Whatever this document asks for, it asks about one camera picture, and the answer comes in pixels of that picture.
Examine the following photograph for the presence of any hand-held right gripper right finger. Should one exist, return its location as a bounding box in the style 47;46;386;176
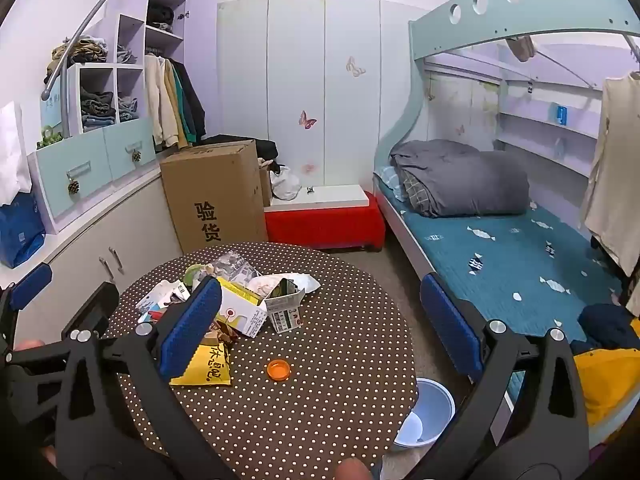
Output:
420;272;591;480

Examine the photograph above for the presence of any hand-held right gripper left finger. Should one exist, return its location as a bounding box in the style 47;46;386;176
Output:
55;276;236;480

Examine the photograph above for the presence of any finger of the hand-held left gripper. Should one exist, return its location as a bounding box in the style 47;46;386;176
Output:
0;262;53;321
62;282;120;338

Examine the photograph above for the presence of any white blue paper packet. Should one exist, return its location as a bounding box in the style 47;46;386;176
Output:
137;280;181;311

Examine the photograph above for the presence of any yellow white medicine box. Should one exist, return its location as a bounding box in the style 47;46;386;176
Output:
215;277;268;338

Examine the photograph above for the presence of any pale blue plastic bin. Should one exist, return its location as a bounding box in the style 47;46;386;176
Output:
392;377;457;450

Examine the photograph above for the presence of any person's right hand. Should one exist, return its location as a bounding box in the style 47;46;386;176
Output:
334;457;373;480

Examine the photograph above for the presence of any yellow snack bag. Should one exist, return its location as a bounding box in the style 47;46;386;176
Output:
170;320;238;387

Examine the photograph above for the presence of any blue bag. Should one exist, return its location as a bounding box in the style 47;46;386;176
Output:
0;192;47;268

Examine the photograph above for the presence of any green round lid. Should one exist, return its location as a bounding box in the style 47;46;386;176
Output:
184;264;216;288

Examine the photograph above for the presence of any printed newspaper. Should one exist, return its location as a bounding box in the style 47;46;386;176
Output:
207;251;261;286

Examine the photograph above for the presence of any blue patterned bedsheet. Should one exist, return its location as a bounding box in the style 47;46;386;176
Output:
375;175;626;391

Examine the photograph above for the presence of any white low cabinet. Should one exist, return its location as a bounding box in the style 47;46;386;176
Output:
12;165;183;346

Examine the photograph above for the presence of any small white carton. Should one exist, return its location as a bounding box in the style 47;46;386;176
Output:
264;278;306;333

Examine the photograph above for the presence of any wide teal drawer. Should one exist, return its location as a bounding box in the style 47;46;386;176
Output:
36;130;113;233

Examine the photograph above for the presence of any white crumpled plastic bag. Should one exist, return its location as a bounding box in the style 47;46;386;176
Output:
247;272;321;297

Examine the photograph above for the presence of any plaid blanket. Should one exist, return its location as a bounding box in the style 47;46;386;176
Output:
402;170;436;213

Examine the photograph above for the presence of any large cardboard box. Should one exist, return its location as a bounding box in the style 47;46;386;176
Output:
160;140;270;256

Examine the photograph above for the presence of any grey quilt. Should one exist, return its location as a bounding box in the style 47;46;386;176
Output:
390;139;531;218

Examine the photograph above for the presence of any round polka dot table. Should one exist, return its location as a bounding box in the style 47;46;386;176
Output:
102;242;418;480

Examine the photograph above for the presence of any blue checked pillow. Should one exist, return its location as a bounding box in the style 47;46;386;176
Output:
375;165;408;201

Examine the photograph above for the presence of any narrow teal drawer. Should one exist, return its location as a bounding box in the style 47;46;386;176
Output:
102;117;157;181

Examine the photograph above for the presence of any dark blue garment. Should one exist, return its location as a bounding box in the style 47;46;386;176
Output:
570;304;640;356

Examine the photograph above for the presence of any red bench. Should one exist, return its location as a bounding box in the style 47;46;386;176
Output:
264;191;387;252

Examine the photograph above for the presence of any small cardboard box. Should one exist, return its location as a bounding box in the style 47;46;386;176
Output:
257;160;273;207

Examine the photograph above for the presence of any yellow garment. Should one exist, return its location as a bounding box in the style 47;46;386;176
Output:
572;342;640;428

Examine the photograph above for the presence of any white board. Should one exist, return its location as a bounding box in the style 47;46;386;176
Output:
264;184;370;213

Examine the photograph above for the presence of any folded dark clothes stack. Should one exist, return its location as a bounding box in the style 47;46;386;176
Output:
80;89;117;128

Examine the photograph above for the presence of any mustard hanging garment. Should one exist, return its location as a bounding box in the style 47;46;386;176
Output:
165;60;190;148

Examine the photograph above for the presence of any black bag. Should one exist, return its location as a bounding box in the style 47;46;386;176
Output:
200;134;278;161

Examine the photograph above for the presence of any green hanging garment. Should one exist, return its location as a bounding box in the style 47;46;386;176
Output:
172;60;198;143

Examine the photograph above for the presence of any cream hanging jacket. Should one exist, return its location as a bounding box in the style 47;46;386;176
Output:
144;55;181;150

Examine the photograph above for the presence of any black hanging coat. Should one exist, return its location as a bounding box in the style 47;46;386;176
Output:
172;57;207;141

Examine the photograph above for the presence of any cream hanging shirt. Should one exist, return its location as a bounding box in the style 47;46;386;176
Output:
580;72;640;278

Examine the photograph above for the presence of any olive clothes pile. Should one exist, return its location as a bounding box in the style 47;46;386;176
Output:
47;36;108;81

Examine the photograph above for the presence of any brown hanging cloth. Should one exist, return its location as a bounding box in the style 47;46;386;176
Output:
505;35;538;63

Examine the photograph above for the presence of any white wardrobe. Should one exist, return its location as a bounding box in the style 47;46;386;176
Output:
216;0;426;196

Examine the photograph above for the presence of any lilac stair shelf cabinet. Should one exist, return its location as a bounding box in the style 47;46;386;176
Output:
27;0;221;236

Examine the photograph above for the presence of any teal bunk bed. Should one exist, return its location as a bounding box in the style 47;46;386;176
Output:
372;0;640;441

